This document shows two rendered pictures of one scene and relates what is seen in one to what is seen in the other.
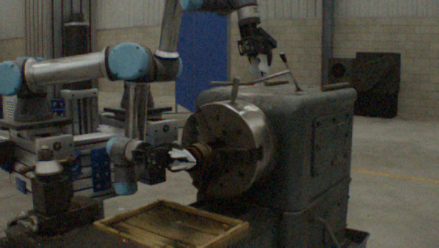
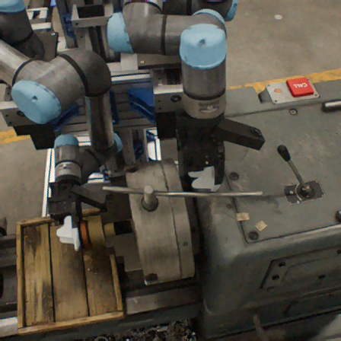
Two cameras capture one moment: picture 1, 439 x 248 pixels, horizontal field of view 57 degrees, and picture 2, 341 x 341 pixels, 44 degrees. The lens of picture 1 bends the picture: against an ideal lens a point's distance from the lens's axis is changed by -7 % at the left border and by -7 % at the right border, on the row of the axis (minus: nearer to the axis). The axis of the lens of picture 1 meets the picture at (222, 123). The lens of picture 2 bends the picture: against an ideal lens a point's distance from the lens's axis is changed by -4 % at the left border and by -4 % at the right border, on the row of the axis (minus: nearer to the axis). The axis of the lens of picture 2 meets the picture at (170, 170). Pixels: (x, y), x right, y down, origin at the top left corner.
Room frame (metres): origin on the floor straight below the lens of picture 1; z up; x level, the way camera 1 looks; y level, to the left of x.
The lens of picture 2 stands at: (1.07, -0.42, 2.10)
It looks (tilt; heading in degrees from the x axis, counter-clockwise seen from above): 56 degrees down; 45
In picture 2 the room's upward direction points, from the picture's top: 3 degrees counter-clockwise
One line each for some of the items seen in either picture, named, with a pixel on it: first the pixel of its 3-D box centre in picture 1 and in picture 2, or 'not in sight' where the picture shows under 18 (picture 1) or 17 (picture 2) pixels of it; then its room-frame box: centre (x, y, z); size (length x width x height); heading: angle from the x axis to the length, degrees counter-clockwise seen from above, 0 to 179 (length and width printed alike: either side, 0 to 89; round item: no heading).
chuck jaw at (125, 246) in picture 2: (235, 155); (130, 257); (1.30, -0.04, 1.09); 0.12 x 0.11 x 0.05; 53
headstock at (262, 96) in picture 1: (280, 136); (294, 192); (1.75, -0.24, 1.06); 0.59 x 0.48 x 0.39; 143
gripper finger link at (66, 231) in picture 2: (179, 155); (68, 232); (1.24, 0.13, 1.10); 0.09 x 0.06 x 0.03; 52
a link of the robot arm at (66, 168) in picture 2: (139, 151); (67, 176); (1.36, 0.27, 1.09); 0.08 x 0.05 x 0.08; 142
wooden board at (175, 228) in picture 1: (170, 229); (67, 267); (1.19, 0.16, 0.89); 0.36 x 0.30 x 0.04; 53
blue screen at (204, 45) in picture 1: (196, 65); not in sight; (8.31, 0.51, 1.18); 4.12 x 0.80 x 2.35; 17
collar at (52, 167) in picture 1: (46, 165); not in sight; (0.97, 0.42, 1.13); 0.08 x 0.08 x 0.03
